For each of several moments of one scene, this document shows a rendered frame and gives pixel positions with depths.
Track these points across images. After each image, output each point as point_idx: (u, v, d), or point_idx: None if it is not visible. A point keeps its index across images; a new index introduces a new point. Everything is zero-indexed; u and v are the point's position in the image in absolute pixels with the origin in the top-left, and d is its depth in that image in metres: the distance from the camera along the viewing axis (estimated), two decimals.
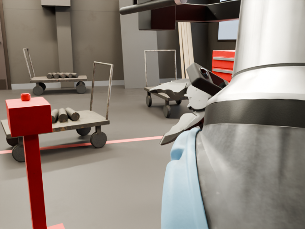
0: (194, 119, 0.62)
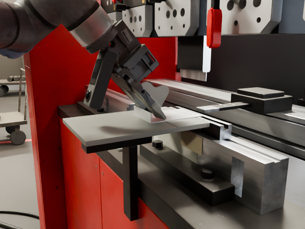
0: (139, 95, 0.60)
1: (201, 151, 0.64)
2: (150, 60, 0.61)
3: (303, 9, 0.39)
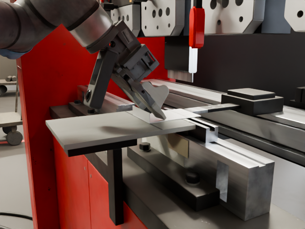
0: (139, 95, 0.60)
1: (187, 154, 0.63)
2: (150, 60, 0.61)
3: (285, 7, 0.37)
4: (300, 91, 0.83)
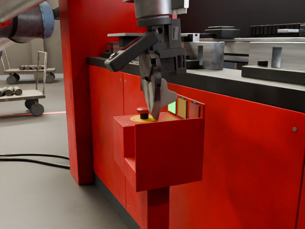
0: (153, 86, 0.62)
1: None
2: (180, 65, 0.64)
3: None
4: (251, 27, 1.39)
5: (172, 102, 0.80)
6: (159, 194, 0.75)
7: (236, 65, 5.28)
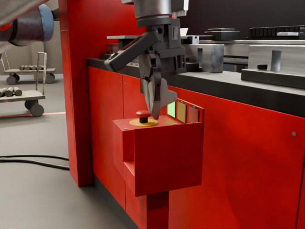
0: (153, 86, 0.62)
1: None
2: (180, 65, 0.64)
3: None
4: (251, 29, 1.39)
5: (172, 106, 0.80)
6: (159, 198, 0.75)
7: (236, 66, 5.28)
